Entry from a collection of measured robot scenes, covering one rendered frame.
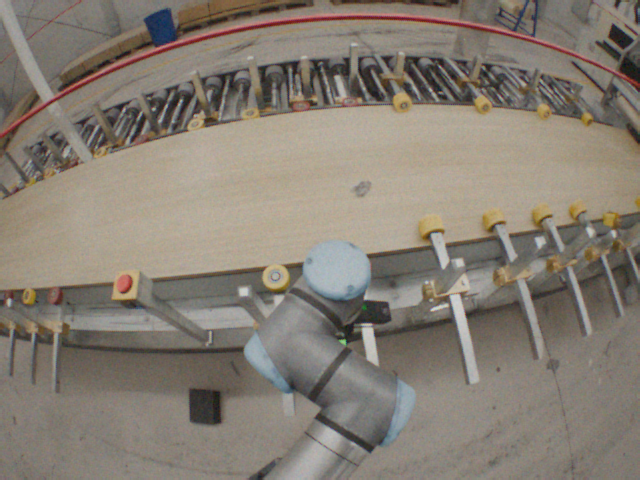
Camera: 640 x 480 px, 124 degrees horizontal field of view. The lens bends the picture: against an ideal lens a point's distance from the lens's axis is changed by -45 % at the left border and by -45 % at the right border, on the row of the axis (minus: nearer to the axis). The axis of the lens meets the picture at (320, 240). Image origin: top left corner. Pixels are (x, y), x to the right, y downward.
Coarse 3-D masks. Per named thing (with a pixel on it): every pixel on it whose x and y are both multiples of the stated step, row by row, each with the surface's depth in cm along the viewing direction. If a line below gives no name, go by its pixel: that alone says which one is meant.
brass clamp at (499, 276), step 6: (498, 270) 82; (504, 270) 81; (492, 276) 85; (498, 276) 82; (504, 276) 80; (522, 276) 80; (528, 276) 80; (498, 282) 82; (504, 282) 81; (510, 282) 81
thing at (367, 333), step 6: (366, 294) 92; (360, 324) 90; (366, 324) 88; (366, 330) 87; (372, 330) 87; (366, 336) 86; (372, 336) 86; (366, 342) 85; (372, 342) 85; (366, 348) 84; (372, 348) 84; (366, 354) 83; (372, 354) 83; (372, 360) 82; (378, 366) 81
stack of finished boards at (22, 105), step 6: (36, 90) 437; (24, 96) 429; (30, 96) 416; (18, 102) 420; (24, 102) 397; (30, 102) 420; (18, 108) 389; (24, 108) 400; (12, 114) 382; (18, 114) 381; (6, 120) 376; (12, 120) 362; (6, 126) 352; (0, 132) 347; (6, 138) 348; (0, 144) 329
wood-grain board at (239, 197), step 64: (256, 128) 128; (320, 128) 125; (384, 128) 124; (448, 128) 124; (512, 128) 125; (576, 128) 129; (64, 192) 120; (128, 192) 115; (192, 192) 111; (256, 192) 109; (320, 192) 108; (384, 192) 106; (448, 192) 105; (512, 192) 105; (576, 192) 104; (0, 256) 103; (64, 256) 100; (128, 256) 98; (192, 256) 97; (256, 256) 96
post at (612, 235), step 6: (612, 234) 71; (600, 240) 78; (606, 240) 75; (612, 240) 71; (594, 246) 82; (600, 246) 78; (606, 246) 75; (600, 252) 79; (582, 258) 89; (576, 264) 93; (582, 264) 90; (576, 270) 94
